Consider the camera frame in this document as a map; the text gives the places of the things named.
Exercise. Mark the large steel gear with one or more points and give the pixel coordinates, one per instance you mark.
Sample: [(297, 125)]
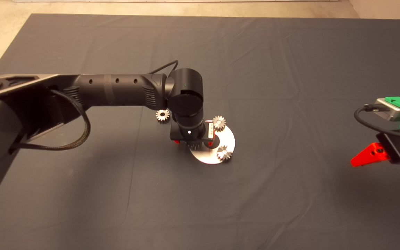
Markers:
[(193, 146)]

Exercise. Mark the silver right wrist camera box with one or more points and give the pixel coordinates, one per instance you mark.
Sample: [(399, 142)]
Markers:
[(389, 110)]

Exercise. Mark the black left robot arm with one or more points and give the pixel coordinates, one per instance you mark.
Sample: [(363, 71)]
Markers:
[(116, 90)]

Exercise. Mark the round metal plate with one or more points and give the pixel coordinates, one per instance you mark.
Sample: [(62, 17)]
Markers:
[(207, 158)]

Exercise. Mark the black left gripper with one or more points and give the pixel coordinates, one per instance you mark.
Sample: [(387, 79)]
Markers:
[(189, 132)]

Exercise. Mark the small steel gear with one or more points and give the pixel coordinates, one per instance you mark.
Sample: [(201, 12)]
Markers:
[(159, 118), (220, 125), (225, 155)]

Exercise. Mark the dark grey table cloth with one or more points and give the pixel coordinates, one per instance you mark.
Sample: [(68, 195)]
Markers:
[(255, 208)]

